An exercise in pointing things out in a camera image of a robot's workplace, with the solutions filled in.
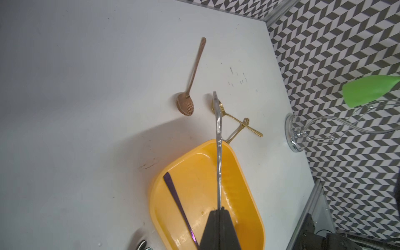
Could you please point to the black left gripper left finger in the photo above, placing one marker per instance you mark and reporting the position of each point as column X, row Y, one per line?
column 210, row 239

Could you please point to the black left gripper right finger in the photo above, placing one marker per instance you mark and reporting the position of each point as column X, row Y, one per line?
column 228, row 236

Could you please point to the yellow plastic storage box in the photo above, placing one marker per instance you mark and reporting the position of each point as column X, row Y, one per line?
column 195, row 178

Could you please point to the purple iridescent spoon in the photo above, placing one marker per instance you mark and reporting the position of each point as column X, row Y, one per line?
column 170, row 184

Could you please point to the ornate silver spoon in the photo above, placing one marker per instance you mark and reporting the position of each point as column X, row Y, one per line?
column 219, row 163

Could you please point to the gold spoon plain handle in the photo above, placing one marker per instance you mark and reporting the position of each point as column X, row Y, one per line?
column 237, row 120

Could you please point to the rose gold long spoon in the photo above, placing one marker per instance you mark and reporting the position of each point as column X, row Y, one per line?
column 184, row 102

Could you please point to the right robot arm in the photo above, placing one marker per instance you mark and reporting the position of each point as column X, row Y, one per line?
column 308, row 240

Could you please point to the aluminium corner post right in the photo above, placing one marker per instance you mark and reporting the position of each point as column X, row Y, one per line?
column 309, row 212

